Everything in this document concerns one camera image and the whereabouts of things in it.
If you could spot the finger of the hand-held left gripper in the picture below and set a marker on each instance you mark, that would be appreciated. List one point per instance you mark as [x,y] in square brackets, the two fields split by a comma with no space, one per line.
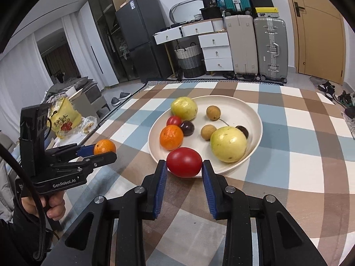
[86,151]
[104,158]

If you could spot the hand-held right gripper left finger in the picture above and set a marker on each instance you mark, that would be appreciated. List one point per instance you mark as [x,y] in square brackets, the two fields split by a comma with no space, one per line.
[160,188]

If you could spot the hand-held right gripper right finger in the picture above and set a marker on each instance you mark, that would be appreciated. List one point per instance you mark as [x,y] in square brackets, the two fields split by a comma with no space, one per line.
[209,188]

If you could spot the orange mandarin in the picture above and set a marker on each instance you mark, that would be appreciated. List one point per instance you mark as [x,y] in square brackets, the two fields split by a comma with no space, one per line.
[105,146]
[171,138]

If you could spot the large red tomato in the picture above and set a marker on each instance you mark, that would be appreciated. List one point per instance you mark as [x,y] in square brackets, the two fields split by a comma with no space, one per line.
[184,162]

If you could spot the yellow-green guava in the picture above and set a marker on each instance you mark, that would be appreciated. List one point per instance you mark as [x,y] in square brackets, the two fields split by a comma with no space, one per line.
[228,144]
[184,108]

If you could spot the brown longan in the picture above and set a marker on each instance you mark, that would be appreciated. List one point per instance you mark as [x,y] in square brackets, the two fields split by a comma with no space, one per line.
[214,112]
[208,131]

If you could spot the dark purple plum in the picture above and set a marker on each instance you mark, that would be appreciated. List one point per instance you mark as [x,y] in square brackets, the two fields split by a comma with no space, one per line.
[188,128]
[243,130]

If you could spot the small red tomato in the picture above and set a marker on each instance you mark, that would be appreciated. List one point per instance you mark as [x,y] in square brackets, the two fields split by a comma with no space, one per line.
[173,121]

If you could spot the white round plate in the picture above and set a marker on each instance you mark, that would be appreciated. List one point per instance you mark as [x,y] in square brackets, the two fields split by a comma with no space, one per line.
[235,108]

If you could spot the person's left forearm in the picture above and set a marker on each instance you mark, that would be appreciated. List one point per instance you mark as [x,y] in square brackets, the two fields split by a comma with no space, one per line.
[19,241]

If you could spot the person's left hand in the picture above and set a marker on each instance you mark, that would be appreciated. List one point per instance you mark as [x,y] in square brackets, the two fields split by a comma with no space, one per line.
[56,205]

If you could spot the clear plastic snack bag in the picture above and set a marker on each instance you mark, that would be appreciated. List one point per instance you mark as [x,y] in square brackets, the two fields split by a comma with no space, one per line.
[87,124]

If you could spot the yellow plastic bag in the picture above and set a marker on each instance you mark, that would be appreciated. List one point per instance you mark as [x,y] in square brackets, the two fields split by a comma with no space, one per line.
[65,119]

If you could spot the open cardboard box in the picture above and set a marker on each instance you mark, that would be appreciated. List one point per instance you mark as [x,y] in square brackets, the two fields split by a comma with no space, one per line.
[79,101]

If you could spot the grey storage stool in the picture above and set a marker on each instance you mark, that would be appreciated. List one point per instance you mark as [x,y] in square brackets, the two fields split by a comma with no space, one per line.
[97,99]

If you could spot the grey slipper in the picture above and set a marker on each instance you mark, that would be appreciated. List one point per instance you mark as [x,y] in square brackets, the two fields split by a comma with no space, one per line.
[115,101]
[124,95]

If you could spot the white curtain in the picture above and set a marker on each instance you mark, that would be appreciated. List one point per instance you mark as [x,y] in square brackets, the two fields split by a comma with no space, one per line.
[19,83]
[76,44]

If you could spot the grey bedding pile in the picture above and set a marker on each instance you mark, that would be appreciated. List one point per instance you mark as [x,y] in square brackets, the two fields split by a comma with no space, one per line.
[66,84]

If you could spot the checkered tablecloth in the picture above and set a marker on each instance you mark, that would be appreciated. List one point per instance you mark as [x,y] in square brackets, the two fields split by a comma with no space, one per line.
[291,158]

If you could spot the glass door wardrobe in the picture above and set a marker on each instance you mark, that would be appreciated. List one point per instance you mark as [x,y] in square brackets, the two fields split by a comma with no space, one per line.
[102,33]

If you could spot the woven laundry basket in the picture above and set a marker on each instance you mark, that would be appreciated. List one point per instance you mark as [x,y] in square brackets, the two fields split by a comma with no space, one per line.
[190,61]

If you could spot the dark grey refrigerator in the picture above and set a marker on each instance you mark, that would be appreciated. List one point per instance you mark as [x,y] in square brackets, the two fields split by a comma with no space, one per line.
[141,33]

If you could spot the white desk with drawers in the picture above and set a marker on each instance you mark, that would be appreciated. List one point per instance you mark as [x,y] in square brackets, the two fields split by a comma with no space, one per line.
[216,52]

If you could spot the beige suitcase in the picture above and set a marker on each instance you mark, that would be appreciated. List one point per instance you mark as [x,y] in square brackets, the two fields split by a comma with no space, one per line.
[241,47]

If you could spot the silver suitcase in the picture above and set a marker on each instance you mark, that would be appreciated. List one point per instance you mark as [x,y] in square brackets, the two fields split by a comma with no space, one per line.
[270,50]

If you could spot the flat cardboard box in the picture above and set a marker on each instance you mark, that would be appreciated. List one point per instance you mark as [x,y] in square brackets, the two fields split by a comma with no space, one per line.
[127,4]

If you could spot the pile of shoes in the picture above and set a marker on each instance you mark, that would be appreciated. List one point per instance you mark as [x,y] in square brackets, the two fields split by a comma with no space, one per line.
[344,102]

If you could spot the arched mirror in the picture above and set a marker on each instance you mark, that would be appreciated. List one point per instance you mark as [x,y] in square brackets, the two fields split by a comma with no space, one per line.
[184,12]

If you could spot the small white basket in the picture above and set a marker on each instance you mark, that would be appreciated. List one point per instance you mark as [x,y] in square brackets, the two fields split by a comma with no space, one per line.
[197,17]

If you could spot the black storage bin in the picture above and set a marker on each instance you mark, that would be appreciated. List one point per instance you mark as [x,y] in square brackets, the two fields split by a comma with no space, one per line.
[210,13]

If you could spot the yellow shoe box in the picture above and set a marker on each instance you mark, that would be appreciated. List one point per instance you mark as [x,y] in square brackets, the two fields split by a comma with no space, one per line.
[266,11]

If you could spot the black printed box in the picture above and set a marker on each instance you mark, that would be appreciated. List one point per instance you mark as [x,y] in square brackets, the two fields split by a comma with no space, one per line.
[210,1]

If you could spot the wooden door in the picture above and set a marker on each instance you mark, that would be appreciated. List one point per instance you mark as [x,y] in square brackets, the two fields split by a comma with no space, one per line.
[321,33]

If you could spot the plain black shoe box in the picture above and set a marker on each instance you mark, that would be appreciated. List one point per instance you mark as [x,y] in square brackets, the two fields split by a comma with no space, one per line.
[262,3]

